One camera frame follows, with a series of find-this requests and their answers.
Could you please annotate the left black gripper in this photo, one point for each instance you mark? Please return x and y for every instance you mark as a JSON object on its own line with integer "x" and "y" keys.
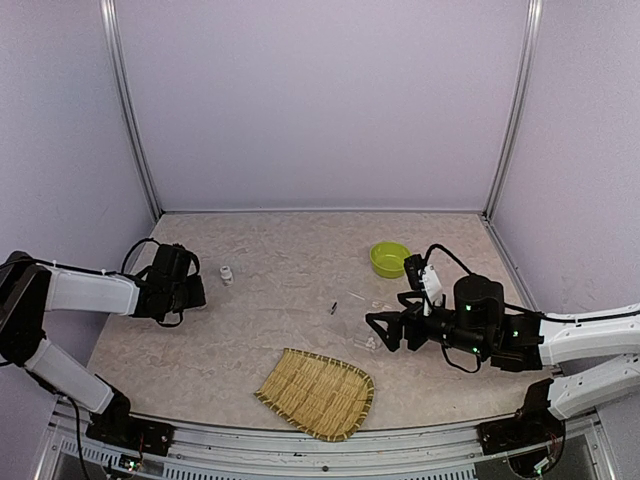
{"x": 198, "y": 296}

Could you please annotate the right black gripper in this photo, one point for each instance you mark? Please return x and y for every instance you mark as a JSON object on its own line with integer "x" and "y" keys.
{"x": 412, "y": 317}

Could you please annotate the white capped pill bottle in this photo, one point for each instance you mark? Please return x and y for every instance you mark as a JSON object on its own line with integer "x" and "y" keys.
{"x": 226, "y": 275}

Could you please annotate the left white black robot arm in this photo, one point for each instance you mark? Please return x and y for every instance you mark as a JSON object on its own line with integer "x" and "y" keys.
{"x": 32, "y": 287}

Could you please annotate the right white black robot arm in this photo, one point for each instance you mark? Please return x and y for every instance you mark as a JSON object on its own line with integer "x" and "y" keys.
{"x": 514, "y": 339}

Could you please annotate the green plastic bowl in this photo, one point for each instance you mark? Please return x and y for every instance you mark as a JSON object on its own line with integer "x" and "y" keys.
{"x": 387, "y": 259}

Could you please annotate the woven bamboo tray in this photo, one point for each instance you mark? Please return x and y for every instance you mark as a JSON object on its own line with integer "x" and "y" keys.
{"x": 323, "y": 397}

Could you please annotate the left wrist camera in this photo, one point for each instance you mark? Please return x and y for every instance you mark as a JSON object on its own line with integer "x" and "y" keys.
{"x": 173, "y": 262}

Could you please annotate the left aluminium frame post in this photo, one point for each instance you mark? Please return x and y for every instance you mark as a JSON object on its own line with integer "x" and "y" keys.
{"x": 114, "y": 44}

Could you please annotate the aluminium frame post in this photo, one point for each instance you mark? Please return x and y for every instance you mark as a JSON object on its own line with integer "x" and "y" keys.
{"x": 114, "y": 44}
{"x": 523, "y": 77}

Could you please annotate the right aluminium frame post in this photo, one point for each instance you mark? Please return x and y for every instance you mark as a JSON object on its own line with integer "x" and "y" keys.
{"x": 523, "y": 77}

